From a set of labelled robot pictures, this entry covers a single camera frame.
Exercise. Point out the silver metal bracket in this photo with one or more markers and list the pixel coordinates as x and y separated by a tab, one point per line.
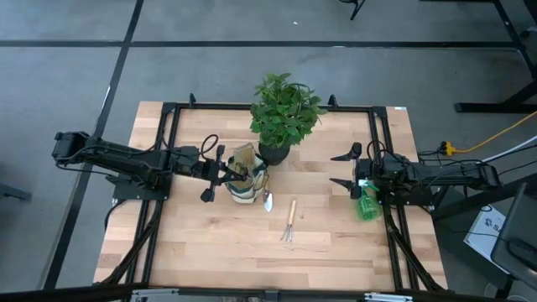
153	295
388	297

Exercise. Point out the green spray bottle white head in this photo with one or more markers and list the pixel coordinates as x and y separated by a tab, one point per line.
369	207

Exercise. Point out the black chair base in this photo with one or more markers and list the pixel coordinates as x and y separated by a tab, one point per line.
356	10

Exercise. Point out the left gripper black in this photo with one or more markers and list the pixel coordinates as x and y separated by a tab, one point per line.
210	171

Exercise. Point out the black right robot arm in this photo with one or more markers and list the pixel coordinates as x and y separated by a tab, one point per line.
444	174

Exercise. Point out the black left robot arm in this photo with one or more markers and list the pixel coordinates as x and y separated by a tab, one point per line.
126	161

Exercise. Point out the dark furniture foot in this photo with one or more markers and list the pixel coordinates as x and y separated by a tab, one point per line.
12	194

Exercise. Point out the black rig beam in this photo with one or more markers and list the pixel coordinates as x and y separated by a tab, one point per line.
63	293

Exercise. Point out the black aluminium table frame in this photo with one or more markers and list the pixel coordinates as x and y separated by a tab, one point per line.
210	106

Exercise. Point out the green plant in black pot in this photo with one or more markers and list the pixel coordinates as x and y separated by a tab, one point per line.
285	113

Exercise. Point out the cream and green gardening bag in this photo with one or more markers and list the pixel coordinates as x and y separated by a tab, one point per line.
247	193

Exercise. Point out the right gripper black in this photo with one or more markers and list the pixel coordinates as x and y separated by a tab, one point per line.
367	170

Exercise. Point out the white printed box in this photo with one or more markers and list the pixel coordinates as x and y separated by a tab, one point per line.
482	235

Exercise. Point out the black desk leg frame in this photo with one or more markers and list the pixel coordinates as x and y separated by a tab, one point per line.
495	107

